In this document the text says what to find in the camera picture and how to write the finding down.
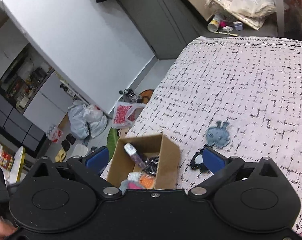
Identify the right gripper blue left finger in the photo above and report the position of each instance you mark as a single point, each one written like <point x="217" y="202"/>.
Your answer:
<point x="87" y="170"/>

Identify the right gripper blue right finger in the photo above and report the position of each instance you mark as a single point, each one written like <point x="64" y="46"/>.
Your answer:
<point x="223" y="170"/>

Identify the black white fabric patch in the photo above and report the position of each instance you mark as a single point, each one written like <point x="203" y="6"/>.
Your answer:
<point x="197" y="163"/>

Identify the blue Vinda tissue pack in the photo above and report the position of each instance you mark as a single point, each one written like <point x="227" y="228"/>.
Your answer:
<point x="133" y="154"/>

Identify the blue fluffy plush toy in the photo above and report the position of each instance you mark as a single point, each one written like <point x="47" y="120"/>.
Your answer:
<point x="132" y="182"/>

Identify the black item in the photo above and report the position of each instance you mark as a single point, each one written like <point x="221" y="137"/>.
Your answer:
<point x="151" y="166"/>

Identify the person's left hand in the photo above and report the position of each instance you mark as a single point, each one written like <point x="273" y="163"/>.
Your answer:
<point x="6" y="230"/>

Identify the white bath mat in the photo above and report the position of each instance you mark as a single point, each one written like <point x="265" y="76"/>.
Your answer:
<point x="80" y="150"/>

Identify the yellow slippers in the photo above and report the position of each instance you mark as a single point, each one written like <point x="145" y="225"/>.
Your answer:
<point x="60" y="157"/>

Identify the black slippers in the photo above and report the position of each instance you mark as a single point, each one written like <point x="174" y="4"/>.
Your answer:
<point x="66" y="143"/>

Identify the grey white garbage bags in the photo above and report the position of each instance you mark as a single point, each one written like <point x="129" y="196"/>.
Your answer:
<point x="86" y="120"/>

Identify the brown cardboard box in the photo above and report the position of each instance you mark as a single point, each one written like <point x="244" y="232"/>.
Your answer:
<point x="148" y="146"/>

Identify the red white plastic bag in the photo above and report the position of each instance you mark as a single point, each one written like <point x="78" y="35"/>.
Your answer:
<point x="125" y="114"/>

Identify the white black patterned bedspread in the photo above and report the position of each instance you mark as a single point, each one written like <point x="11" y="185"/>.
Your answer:
<point x="253" y="83"/>

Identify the black roller skate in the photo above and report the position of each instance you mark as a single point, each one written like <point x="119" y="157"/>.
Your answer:
<point x="130" y="96"/>

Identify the white cabinet unit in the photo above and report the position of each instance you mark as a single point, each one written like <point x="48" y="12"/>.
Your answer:
<point x="31" y="95"/>

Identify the white paper cup tube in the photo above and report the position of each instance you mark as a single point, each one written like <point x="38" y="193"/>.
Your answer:
<point x="216" y="22"/>

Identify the dark grey wardrobe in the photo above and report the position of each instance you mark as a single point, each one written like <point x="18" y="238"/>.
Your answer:
<point x="166" y="25"/>

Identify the beige tote bag pile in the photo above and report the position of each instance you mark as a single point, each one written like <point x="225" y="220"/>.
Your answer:
<point x="250" y="12"/>

